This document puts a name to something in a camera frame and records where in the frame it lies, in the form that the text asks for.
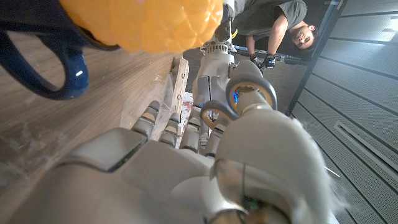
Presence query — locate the person in grey shirt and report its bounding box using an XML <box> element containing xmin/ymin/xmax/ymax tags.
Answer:
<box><xmin>231</xmin><ymin>0</ymin><xmax>320</xmax><ymax>53</ymax></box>

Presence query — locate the dark horizontal rail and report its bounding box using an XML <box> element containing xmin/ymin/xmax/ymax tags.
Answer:
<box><xmin>233</xmin><ymin>45</ymin><xmax>313</xmax><ymax>66</ymax></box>

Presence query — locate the floral rose curtain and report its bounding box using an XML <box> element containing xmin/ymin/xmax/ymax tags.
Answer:
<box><xmin>177</xmin><ymin>91</ymin><xmax>196</xmax><ymax>139</ymax></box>

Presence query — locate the person's bare forearm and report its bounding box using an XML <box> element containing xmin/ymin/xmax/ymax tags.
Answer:
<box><xmin>247</xmin><ymin>35</ymin><xmax>258</xmax><ymax>57</ymax></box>
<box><xmin>266</xmin><ymin>14</ymin><xmax>289</xmax><ymax>57</ymax></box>

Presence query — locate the dark cup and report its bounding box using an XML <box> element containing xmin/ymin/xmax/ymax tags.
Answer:
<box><xmin>0</xmin><ymin>0</ymin><xmax>122</xmax><ymax>101</ymax></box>

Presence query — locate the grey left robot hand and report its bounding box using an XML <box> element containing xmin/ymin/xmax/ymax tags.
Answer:
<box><xmin>191</xmin><ymin>53</ymin><xmax>265</xmax><ymax>109</ymax></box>

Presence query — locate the bumpy orange ball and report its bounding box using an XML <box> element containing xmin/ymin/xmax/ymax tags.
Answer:
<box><xmin>58</xmin><ymin>0</ymin><xmax>224</xmax><ymax>54</ymax></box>

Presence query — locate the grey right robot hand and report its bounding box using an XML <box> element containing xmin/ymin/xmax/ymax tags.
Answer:
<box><xmin>6</xmin><ymin>90</ymin><xmax>343</xmax><ymax>224</ymax></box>

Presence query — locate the black partition frame post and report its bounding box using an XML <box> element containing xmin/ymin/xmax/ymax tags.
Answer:
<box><xmin>285</xmin><ymin>0</ymin><xmax>343</xmax><ymax>116</ymax></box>

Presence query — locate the person's black gloved hand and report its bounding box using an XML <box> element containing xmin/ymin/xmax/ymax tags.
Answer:
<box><xmin>249</xmin><ymin>53</ymin><xmax>262</xmax><ymax>68</ymax></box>
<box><xmin>260</xmin><ymin>53</ymin><xmax>277</xmax><ymax>70</ymax></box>

